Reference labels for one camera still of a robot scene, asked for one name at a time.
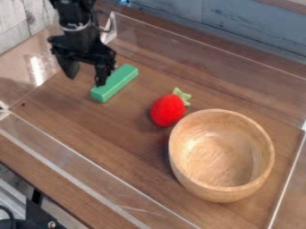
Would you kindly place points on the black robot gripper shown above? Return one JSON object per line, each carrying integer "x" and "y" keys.
{"x": 81, "y": 46}

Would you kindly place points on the green rectangular block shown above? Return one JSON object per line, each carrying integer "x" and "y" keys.
{"x": 117, "y": 80}

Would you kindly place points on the brown wooden bowl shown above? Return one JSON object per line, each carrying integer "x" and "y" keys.
{"x": 222, "y": 154}

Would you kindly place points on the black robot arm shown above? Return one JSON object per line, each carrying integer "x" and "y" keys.
{"x": 76, "y": 15}

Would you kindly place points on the red toy strawberry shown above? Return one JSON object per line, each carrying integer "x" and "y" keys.
{"x": 168, "y": 108}

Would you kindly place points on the clear acrylic front barrier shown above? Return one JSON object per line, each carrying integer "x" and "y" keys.
{"x": 97, "y": 161}

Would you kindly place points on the black clamp with screw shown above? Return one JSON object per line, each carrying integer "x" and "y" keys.
{"x": 39, "y": 219}

